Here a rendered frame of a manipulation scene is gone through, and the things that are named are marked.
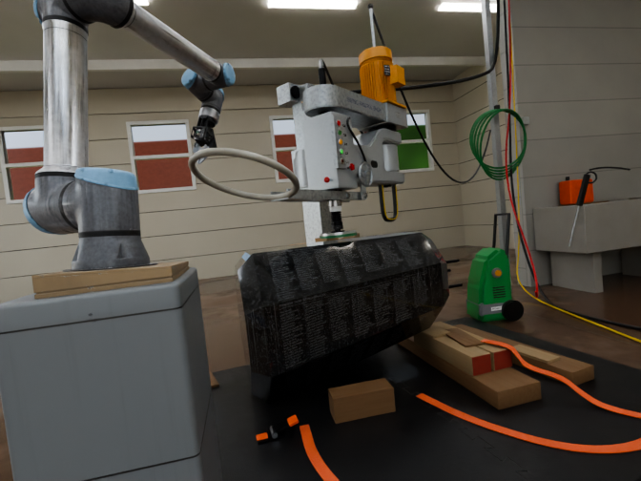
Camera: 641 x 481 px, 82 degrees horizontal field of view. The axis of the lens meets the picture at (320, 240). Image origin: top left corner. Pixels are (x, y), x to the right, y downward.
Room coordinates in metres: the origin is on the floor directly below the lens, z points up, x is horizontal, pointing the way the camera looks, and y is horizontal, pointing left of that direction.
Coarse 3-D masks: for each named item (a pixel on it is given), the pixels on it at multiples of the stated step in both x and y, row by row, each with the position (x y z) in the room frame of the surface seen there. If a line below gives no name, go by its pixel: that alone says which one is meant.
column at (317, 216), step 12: (300, 96) 3.02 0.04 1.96; (300, 108) 3.03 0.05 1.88; (300, 120) 3.04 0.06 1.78; (300, 132) 3.04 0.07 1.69; (300, 144) 3.05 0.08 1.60; (312, 204) 3.02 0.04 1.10; (324, 204) 3.01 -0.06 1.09; (312, 216) 3.02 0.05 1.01; (324, 216) 3.00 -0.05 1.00; (312, 228) 3.03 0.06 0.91; (324, 228) 2.99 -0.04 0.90; (312, 240) 3.04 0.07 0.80
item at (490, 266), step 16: (496, 224) 3.20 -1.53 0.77; (480, 256) 3.11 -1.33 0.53; (496, 256) 2.97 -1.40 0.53; (480, 272) 3.02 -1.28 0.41; (496, 272) 2.93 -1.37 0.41; (480, 288) 2.99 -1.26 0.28; (496, 288) 2.97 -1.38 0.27; (480, 304) 2.97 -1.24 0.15; (496, 304) 2.96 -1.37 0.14; (512, 304) 2.93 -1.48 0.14; (480, 320) 3.01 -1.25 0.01; (496, 320) 3.00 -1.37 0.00; (512, 320) 2.94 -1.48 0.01
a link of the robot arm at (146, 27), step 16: (80, 0) 1.09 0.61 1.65; (96, 0) 1.09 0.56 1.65; (112, 0) 1.11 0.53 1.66; (128, 0) 1.14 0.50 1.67; (80, 16) 1.12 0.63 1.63; (96, 16) 1.12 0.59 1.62; (112, 16) 1.13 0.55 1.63; (128, 16) 1.16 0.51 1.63; (144, 16) 1.22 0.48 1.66; (144, 32) 1.24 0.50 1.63; (160, 32) 1.28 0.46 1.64; (176, 32) 1.36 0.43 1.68; (160, 48) 1.33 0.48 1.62; (176, 48) 1.36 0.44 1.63; (192, 48) 1.42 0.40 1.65; (192, 64) 1.45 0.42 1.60; (208, 64) 1.50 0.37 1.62; (224, 64) 1.59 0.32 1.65; (208, 80) 1.58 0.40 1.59; (224, 80) 1.60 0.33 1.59
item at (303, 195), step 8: (272, 192) 1.85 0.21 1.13; (280, 192) 1.90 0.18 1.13; (304, 192) 1.88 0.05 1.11; (312, 192) 1.93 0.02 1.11; (320, 192) 1.98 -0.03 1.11; (328, 192) 2.03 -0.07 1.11; (336, 192) 2.09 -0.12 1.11; (344, 192) 2.16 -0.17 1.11; (352, 192) 2.22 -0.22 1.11; (360, 192) 2.29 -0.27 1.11; (272, 200) 1.85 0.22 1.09; (280, 200) 1.87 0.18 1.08; (288, 200) 1.91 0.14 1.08; (296, 200) 1.95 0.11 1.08; (304, 200) 2.00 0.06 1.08; (312, 200) 2.05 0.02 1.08; (320, 200) 2.10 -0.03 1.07; (344, 200) 2.34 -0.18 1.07
